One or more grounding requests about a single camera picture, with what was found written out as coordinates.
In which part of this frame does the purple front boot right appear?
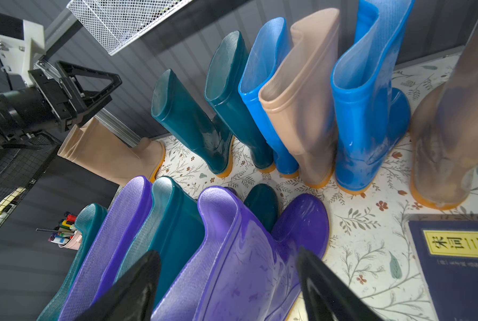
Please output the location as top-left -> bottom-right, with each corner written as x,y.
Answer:
151,186 -> 329,320

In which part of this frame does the white wire mesh basket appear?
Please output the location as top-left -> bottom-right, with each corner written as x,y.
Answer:
66,0 -> 192,56

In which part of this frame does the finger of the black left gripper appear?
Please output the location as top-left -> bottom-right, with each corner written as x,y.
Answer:
65,95 -> 112,131
55,60 -> 122,106

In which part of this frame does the blue rain boot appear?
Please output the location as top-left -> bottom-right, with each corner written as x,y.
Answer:
331,1 -> 414,195
238,17 -> 301,179

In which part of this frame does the blue rain boot left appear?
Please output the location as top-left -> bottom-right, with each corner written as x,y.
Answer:
238,17 -> 301,179

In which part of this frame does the dark teal boot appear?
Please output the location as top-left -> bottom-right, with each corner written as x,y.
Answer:
204,30 -> 275,173
151,69 -> 234,178

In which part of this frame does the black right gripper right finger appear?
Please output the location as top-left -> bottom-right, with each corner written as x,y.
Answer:
296,246 -> 381,320

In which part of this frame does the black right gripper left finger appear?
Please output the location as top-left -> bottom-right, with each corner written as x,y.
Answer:
77,250 -> 161,320

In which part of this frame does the black wire wall basket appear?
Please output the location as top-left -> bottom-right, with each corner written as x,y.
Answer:
0,134 -> 61,223

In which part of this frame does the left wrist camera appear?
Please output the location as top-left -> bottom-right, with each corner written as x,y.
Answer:
0,13 -> 46,87

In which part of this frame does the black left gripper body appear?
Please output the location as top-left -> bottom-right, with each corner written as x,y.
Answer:
0,70 -> 76,147

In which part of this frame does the teal front boot right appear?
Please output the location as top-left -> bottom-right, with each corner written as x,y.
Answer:
113,177 -> 205,304

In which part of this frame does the blue rain boot right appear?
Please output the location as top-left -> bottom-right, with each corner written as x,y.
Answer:
331,1 -> 414,195

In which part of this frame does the beige rain boot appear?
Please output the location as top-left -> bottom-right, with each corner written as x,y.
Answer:
410,28 -> 478,210
259,8 -> 340,189
58,118 -> 165,185

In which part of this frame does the dark blue book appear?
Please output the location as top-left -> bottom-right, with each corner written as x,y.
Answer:
406,219 -> 478,320

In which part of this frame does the teal front boot left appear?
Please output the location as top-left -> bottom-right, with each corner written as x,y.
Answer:
37,203 -> 107,320

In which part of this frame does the purple front boot left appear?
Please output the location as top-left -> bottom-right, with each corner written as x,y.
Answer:
59,176 -> 152,320

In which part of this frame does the purple boot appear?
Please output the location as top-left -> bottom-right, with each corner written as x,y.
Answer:
59,176 -> 152,320
151,186 -> 329,320

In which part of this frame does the floral floor mat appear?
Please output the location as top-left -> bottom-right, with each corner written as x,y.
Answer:
152,51 -> 478,321

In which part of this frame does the pink cup of markers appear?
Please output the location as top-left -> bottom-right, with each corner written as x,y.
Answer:
36,211 -> 82,251

